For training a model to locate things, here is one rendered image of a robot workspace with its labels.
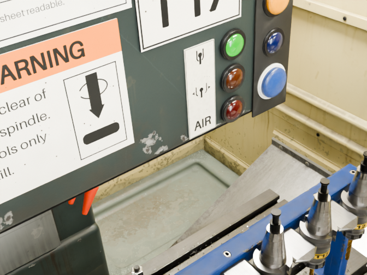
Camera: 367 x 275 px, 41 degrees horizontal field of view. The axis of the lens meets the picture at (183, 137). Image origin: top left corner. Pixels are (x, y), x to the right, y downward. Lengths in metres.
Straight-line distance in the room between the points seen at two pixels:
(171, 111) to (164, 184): 1.55
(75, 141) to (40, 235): 0.94
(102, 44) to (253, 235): 0.58
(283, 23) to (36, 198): 0.26
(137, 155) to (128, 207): 1.47
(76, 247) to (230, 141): 0.78
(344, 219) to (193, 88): 0.57
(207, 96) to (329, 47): 0.99
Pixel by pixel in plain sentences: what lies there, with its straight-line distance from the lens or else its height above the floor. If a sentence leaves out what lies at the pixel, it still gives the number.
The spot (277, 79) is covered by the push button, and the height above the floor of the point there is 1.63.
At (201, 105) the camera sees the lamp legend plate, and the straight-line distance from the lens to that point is 0.43.
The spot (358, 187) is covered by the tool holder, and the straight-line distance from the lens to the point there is 0.93.
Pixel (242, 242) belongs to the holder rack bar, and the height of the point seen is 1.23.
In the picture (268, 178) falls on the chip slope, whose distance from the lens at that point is 1.63.
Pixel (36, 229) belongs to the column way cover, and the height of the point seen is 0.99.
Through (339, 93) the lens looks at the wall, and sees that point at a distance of 1.42.
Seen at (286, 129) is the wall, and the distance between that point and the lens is 1.63.
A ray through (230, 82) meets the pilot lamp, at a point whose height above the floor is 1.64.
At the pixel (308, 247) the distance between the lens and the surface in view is 0.87.
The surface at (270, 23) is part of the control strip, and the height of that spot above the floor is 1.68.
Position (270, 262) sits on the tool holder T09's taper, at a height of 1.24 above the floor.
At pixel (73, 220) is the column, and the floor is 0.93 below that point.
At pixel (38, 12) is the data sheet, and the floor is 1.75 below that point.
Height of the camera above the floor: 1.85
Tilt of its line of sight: 35 degrees down
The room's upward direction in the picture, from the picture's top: 4 degrees counter-clockwise
